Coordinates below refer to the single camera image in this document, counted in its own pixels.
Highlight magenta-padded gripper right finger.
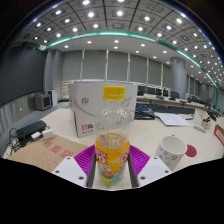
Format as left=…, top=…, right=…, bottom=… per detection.
left=127, top=144, right=173, bottom=188

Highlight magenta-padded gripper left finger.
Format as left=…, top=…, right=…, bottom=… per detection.
left=51, top=144, right=98, bottom=188

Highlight yellow-capped clear drink bottle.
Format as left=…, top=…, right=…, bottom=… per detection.
left=94, top=85, right=131, bottom=186

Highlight white printed mug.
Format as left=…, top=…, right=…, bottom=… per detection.
left=154, top=134, right=188, bottom=172

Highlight flat round red coaster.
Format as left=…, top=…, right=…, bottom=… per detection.
left=185, top=144, right=198, bottom=158

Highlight white power adapter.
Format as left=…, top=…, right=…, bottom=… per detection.
left=41, top=128, right=55, bottom=140

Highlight white paper sheet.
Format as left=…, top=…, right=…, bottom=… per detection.
left=154, top=112, right=192, bottom=127

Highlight black flat device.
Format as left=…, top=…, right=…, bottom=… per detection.
left=15, top=120, right=48, bottom=143

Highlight black bag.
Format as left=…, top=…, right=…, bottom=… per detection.
left=134, top=104, right=156, bottom=121

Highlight white cardboard paper box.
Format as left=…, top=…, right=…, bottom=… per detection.
left=68, top=80, right=139, bottom=138

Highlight white remote control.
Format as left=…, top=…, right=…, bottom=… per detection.
left=193, top=124, right=207, bottom=134

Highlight long curved conference desk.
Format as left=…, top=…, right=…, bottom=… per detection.
left=135, top=94, right=214, bottom=116

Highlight small open white box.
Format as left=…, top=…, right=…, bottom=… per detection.
left=199, top=118, right=214, bottom=130

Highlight grey box monitor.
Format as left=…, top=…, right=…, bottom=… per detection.
left=34, top=93, right=53, bottom=112

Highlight red-lined open cardboard box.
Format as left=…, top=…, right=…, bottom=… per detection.
left=213, top=124, right=224, bottom=148

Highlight row of black office chairs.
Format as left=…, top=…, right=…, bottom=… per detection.
left=137, top=85, right=181, bottom=100

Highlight ceiling lights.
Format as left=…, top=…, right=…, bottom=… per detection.
left=19, top=0, right=224, bottom=81

